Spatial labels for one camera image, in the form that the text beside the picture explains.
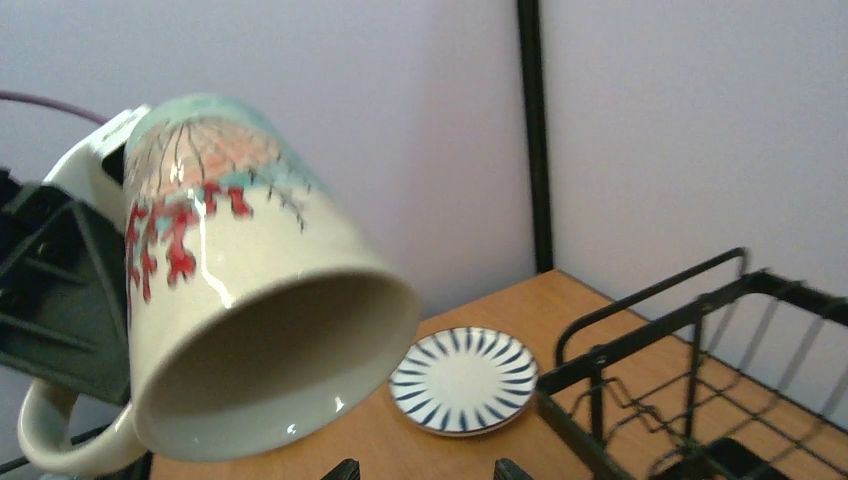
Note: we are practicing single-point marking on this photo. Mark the black wire dish rack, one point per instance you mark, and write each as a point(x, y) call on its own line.
point(698, 377)

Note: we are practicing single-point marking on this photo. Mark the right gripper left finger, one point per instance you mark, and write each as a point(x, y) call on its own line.
point(347, 469)

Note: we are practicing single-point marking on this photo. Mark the white blue striped plate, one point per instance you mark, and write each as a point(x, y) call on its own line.
point(464, 381)

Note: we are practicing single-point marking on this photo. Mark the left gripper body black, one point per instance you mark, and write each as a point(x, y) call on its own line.
point(63, 305)

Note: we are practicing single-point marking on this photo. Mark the white mug coral pattern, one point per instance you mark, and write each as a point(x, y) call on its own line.
point(258, 311)

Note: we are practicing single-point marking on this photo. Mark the black corner frame post left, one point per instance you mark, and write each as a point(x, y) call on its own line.
point(532, 71)

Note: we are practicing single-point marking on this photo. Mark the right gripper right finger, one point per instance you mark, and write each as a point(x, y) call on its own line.
point(507, 469)

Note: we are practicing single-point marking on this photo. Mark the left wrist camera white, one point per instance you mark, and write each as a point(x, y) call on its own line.
point(79, 172)

